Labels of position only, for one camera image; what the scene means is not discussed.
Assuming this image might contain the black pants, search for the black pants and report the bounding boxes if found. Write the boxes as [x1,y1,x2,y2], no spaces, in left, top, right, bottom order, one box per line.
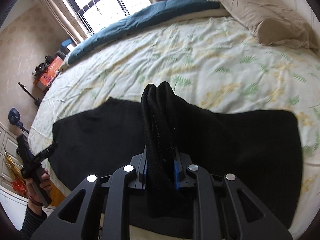
[49,82,303,238]

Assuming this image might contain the striped sleeve left forearm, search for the striped sleeve left forearm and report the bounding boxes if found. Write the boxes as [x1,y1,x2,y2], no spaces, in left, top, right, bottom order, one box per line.
[19,203,48,239]

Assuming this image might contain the person left hand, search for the person left hand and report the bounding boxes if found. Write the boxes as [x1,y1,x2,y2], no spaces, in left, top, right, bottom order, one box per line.
[25,167,52,207]

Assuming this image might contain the white drawer cabinet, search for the white drawer cabinet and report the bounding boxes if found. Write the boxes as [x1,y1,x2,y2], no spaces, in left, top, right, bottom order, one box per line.
[0,122,26,193]

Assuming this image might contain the blue round fan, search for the blue round fan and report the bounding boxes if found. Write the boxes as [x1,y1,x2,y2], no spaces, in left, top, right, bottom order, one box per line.
[8,108,29,134]

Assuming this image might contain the black stick vacuum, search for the black stick vacuum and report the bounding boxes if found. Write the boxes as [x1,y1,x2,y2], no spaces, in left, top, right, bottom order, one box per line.
[18,82,41,107]

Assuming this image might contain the red cardboard box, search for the red cardboard box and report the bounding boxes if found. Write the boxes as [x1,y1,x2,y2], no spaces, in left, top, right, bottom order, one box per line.
[36,56,63,92]

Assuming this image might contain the black bag on box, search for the black bag on box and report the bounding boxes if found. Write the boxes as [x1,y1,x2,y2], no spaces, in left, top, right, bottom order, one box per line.
[33,55,54,79]

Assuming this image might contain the floral bed sheet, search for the floral bed sheet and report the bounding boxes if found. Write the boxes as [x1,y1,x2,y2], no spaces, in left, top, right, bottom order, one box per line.
[29,17,319,239]

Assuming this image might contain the blue storage box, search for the blue storage box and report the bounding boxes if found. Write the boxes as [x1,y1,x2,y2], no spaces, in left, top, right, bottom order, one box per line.
[60,38,75,55]

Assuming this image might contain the teal quilt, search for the teal quilt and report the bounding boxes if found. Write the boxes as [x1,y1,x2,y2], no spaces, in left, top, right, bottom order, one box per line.
[67,0,220,65]

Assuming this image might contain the beige curtain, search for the beige curtain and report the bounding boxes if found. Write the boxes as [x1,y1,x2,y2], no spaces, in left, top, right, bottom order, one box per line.
[40,0,88,44]

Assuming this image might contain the beige pillow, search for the beige pillow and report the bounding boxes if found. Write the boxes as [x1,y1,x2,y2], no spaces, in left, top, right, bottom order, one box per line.
[218,0,318,49]

